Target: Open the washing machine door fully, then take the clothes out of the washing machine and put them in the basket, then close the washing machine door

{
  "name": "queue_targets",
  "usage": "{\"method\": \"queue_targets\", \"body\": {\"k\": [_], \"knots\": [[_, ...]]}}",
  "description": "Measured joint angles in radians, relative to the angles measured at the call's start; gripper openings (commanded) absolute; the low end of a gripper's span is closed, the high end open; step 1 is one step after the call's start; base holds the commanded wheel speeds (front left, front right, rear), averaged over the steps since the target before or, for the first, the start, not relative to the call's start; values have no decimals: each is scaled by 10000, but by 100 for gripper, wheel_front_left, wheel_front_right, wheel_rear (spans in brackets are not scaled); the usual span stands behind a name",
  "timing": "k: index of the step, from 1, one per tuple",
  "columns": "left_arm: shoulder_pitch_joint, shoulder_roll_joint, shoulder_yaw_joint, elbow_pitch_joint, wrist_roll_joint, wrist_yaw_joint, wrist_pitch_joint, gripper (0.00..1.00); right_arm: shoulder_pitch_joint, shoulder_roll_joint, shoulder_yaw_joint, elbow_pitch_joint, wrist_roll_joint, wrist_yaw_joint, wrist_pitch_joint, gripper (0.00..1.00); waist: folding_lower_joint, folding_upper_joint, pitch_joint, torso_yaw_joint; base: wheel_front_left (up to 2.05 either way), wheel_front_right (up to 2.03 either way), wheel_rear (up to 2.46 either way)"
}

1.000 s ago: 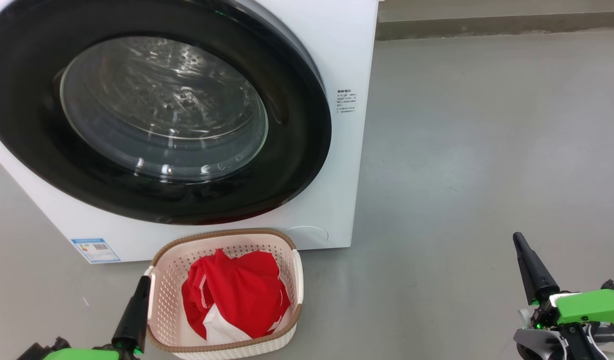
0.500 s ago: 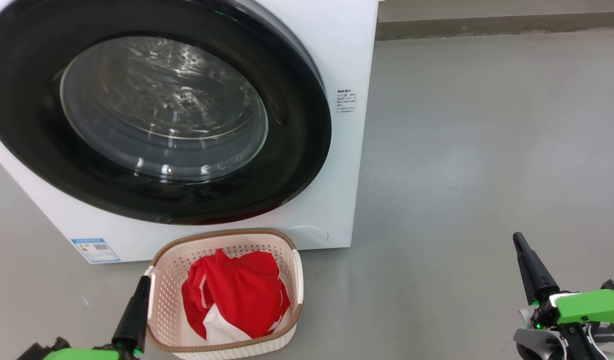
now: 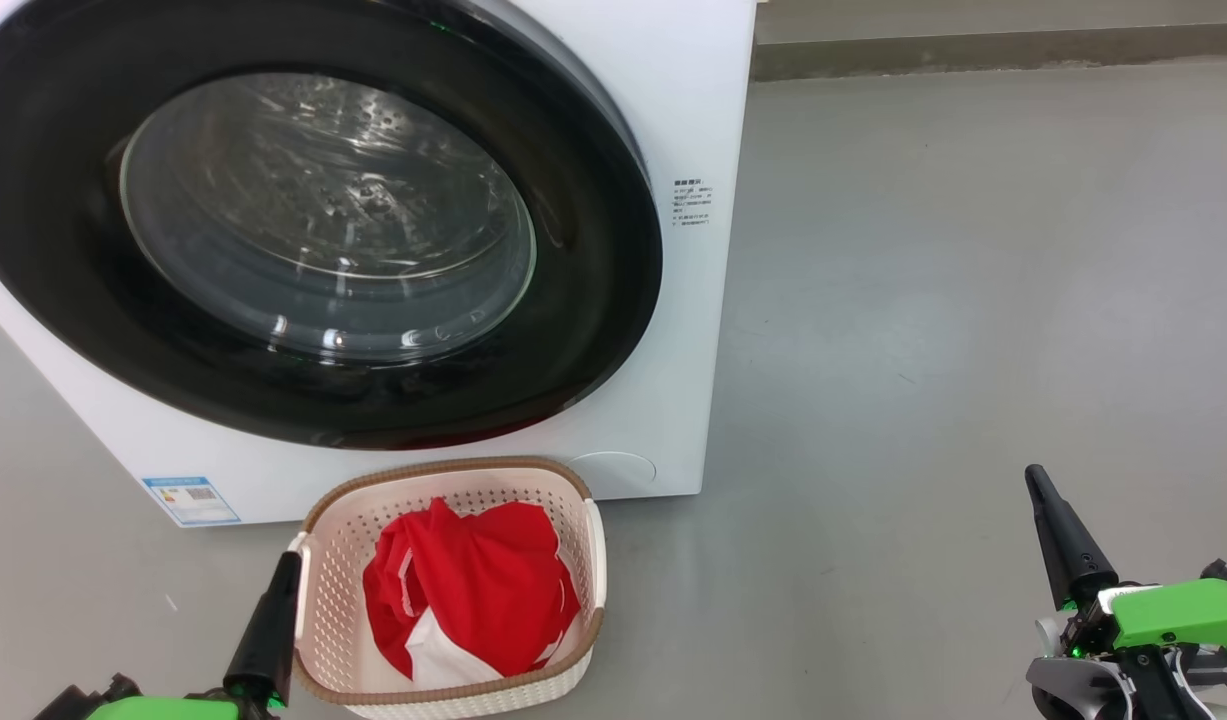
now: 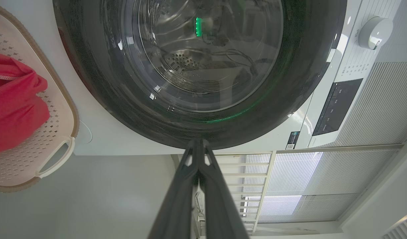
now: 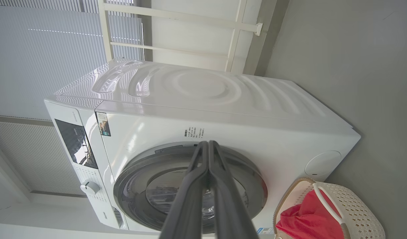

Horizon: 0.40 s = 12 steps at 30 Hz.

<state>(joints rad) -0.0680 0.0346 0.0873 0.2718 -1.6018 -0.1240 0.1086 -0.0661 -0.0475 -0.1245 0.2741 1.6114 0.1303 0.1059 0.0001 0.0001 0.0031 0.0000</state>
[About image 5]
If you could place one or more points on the red and white garment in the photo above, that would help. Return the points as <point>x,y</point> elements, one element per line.
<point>303,219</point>

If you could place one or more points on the blue energy label sticker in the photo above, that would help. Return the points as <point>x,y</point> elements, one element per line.
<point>265,230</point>

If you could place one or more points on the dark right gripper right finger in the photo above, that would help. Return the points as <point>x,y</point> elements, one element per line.
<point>231,205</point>

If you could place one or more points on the black round glass washer door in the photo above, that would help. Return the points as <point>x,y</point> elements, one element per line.
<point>137,186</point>

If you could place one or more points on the white metal frame rack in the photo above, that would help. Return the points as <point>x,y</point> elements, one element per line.
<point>176,20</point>

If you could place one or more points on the white window blinds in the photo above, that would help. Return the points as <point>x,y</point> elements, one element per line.
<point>50,59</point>

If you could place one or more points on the white front-load washing machine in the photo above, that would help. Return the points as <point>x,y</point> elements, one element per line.
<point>223,109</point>

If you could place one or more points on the cream perforated laundry basket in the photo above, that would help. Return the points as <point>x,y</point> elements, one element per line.
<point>359,212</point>

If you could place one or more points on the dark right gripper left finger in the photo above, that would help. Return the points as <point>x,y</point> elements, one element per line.
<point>186,205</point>

